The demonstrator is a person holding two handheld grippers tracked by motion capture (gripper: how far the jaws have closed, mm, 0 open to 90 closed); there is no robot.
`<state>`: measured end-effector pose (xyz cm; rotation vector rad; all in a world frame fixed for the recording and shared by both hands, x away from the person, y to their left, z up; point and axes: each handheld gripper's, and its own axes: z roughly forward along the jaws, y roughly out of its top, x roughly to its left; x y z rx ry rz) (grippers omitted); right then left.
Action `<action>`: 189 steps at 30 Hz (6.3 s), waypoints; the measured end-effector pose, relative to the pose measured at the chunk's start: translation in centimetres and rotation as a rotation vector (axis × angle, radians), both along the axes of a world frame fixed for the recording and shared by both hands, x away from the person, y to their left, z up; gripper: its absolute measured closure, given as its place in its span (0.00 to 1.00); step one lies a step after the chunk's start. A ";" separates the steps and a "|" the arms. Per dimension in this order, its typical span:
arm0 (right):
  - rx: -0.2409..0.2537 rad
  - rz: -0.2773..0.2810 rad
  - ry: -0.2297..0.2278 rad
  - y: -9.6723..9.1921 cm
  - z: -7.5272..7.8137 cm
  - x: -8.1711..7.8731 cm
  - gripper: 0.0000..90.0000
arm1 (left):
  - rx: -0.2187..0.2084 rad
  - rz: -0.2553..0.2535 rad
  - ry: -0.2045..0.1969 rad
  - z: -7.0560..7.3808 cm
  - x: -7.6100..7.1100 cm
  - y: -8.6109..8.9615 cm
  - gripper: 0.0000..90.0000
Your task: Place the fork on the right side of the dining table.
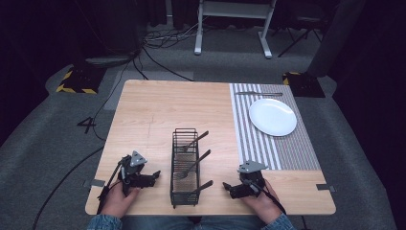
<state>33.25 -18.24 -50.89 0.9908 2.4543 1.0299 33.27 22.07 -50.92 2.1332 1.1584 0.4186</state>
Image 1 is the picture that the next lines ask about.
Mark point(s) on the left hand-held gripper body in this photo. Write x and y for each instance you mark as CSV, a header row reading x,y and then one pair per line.
x,y
131,166

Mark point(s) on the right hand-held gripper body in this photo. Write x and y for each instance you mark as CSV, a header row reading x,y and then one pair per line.
x,y
252,179

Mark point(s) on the person's right hand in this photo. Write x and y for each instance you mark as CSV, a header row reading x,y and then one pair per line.
x,y
263,204

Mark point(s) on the person's left hand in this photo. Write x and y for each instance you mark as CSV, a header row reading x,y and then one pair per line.
x,y
116,201

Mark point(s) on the grey tape strip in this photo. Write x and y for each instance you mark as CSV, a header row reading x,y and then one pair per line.
x,y
95,183
325,187

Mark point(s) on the grey striped placemat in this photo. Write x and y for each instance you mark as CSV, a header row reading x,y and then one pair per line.
x,y
287,153

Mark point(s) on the person's legs in jeans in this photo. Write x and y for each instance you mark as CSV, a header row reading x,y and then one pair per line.
x,y
191,223

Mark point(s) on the white round plate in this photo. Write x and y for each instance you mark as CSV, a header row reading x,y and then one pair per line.
x,y
273,117

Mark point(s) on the dark metal knife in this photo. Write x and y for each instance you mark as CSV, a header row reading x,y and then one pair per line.
x,y
258,93

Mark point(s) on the black yellow striped stand base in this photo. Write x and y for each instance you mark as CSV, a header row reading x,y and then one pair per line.
x,y
303,84
81,80

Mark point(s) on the black tripod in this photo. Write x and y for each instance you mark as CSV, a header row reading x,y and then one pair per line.
x,y
300,35

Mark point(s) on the white metal desk frame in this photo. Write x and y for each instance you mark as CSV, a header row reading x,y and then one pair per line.
x,y
236,9

